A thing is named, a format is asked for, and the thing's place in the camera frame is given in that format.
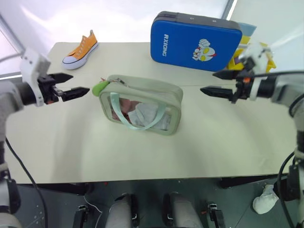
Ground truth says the white left wrist cable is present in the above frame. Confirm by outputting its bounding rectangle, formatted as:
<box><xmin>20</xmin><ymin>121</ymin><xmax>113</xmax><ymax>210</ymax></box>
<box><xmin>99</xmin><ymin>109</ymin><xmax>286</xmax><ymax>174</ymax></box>
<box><xmin>0</xmin><ymin>53</ymin><xmax>25</xmax><ymax>64</ymax></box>

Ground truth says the thin white cable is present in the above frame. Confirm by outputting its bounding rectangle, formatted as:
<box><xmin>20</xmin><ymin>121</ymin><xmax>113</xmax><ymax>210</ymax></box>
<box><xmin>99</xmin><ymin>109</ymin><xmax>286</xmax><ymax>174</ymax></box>
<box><xmin>84</xmin><ymin>194</ymin><xmax>113</xmax><ymax>216</ymax></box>

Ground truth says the green transparent toiletry bag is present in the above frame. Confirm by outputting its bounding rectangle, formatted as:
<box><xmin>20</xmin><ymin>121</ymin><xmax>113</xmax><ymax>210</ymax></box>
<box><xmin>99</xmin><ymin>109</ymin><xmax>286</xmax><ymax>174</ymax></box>
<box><xmin>98</xmin><ymin>74</ymin><xmax>184</xmax><ymax>136</ymax></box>

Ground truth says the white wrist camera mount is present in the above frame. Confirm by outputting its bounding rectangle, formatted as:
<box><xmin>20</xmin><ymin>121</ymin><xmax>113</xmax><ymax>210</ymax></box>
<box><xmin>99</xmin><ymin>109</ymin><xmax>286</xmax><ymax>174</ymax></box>
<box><xmin>19</xmin><ymin>47</ymin><xmax>52</xmax><ymax>107</ymax></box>
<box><xmin>238</xmin><ymin>42</ymin><xmax>277</xmax><ymax>102</ymax></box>

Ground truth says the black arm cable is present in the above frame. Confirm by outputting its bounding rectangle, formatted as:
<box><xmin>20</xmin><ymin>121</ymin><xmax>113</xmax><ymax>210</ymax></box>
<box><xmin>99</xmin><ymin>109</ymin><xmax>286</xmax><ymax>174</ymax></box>
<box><xmin>277</xmin><ymin>152</ymin><xmax>297</xmax><ymax>228</ymax></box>
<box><xmin>4</xmin><ymin>137</ymin><xmax>49</xmax><ymax>228</ymax></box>

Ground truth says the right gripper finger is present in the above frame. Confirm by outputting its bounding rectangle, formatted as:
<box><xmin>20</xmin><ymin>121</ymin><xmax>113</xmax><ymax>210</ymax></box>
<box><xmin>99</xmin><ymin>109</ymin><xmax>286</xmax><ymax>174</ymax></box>
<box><xmin>199</xmin><ymin>86</ymin><xmax>235</xmax><ymax>101</ymax></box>
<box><xmin>212</xmin><ymin>68</ymin><xmax>243</xmax><ymax>80</ymax></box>

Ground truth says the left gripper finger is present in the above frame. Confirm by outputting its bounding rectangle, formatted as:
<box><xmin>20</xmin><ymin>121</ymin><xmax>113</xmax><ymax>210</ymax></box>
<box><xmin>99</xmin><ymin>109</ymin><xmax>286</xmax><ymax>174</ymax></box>
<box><xmin>62</xmin><ymin>87</ymin><xmax>91</xmax><ymax>103</ymax></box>
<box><xmin>48</xmin><ymin>73</ymin><xmax>74</xmax><ymax>84</ymax></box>

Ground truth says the blue hard-shell case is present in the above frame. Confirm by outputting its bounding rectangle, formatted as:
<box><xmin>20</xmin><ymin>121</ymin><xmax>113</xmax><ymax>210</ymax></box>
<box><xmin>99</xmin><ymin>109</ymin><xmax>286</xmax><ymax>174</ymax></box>
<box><xmin>150</xmin><ymin>10</ymin><xmax>243</xmax><ymax>73</ymax></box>

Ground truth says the white crumpled cloth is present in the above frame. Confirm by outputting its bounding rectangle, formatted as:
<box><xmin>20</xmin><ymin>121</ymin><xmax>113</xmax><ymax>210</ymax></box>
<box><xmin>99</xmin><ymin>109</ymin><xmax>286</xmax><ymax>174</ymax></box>
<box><xmin>252</xmin><ymin>184</ymin><xmax>279</xmax><ymax>214</ymax></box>

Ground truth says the light blue cloth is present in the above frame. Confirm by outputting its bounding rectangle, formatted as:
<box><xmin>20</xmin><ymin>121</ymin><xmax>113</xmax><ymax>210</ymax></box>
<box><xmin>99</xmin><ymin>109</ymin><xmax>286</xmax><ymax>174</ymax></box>
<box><xmin>128</xmin><ymin>102</ymin><xmax>172</xmax><ymax>131</ymax></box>

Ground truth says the grey robot leg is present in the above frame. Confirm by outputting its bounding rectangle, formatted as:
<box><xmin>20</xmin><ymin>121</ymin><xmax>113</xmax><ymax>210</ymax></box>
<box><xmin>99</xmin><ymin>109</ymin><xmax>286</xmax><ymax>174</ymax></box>
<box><xmin>108</xmin><ymin>193</ymin><xmax>139</xmax><ymax>228</ymax></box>
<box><xmin>162</xmin><ymin>191</ymin><xmax>203</xmax><ymax>228</ymax></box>

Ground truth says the green zipper pull tag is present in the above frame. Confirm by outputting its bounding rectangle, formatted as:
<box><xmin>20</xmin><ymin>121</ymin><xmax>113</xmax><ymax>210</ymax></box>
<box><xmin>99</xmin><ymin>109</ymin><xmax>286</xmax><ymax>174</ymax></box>
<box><xmin>92</xmin><ymin>80</ymin><xmax>111</xmax><ymax>96</ymax></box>

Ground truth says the black floor bracket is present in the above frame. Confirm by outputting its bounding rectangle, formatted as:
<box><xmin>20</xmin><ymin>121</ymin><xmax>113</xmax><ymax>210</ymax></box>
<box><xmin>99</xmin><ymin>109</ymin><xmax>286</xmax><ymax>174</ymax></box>
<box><xmin>72</xmin><ymin>203</ymin><xmax>89</xmax><ymax>228</ymax></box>
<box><xmin>205</xmin><ymin>201</ymin><xmax>226</xmax><ymax>228</ymax></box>

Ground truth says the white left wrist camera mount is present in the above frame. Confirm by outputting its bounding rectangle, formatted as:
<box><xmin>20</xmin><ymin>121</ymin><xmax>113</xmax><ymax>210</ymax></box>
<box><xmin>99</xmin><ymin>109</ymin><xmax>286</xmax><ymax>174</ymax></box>
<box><xmin>19</xmin><ymin>47</ymin><xmax>52</xmax><ymax>107</ymax></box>

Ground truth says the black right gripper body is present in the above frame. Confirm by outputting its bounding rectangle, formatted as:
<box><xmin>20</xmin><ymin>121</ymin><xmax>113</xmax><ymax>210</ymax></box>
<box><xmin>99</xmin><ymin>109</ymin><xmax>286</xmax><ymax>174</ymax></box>
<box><xmin>231</xmin><ymin>58</ymin><xmax>255</xmax><ymax>104</ymax></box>

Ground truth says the yellow plastic toy block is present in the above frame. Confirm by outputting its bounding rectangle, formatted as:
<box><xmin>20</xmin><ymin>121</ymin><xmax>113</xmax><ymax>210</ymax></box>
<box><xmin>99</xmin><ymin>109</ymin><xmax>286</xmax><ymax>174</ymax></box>
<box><xmin>227</xmin><ymin>35</ymin><xmax>277</xmax><ymax>72</ymax></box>

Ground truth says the grey right robot leg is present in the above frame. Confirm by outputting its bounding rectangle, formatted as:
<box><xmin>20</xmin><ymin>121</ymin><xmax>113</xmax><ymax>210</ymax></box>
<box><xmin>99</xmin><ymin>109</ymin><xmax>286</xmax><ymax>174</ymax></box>
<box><xmin>162</xmin><ymin>191</ymin><xmax>203</xmax><ymax>228</ymax></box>

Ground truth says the grey left robot leg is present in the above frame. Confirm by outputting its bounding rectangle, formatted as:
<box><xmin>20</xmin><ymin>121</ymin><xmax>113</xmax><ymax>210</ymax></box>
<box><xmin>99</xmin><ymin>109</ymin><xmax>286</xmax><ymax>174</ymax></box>
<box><xmin>108</xmin><ymin>193</ymin><xmax>139</xmax><ymax>228</ymax></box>

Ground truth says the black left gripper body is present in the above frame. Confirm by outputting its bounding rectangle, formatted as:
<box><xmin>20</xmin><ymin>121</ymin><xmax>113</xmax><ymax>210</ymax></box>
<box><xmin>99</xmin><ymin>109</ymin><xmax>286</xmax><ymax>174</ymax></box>
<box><xmin>37</xmin><ymin>73</ymin><xmax>66</xmax><ymax>105</ymax></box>

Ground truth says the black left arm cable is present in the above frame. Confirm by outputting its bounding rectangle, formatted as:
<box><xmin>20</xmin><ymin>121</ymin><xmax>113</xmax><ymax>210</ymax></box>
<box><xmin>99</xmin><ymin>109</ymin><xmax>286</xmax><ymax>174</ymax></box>
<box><xmin>4</xmin><ymin>137</ymin><xmax>49</xmax><ymax>228</ymax></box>

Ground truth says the light blue card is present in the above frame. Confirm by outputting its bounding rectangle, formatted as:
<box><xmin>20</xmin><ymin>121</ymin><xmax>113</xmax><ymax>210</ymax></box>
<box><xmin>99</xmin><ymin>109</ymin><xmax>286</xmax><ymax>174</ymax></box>
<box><xmin>237</xmin><ymin>22</ymin><xmax>257</xmax><ymax>38</ymax></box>

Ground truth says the orange canvas sneaker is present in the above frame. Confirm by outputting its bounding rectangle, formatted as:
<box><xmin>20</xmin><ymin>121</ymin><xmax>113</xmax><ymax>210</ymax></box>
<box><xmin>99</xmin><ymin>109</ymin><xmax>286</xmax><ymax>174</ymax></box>
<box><xmin>61</xmin><ymin>29</ymin><xmax>100</xmax><ymax>70</ymax></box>

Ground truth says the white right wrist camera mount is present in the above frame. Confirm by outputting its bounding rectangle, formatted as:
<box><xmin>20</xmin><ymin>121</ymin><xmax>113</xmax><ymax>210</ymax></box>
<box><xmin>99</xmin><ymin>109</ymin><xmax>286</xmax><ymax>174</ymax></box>
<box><xmin>238</xmin><ymin>42</ymin><xmax>277</xmax><ymax>102</ymax></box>

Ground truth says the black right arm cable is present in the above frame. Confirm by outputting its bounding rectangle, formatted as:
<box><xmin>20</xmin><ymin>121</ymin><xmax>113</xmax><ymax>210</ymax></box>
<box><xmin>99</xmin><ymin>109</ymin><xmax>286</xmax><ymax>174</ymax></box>
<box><xmin>277</xmin><ymin>152</ymin><xmax>297</xmax><ymax>228</ymax></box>

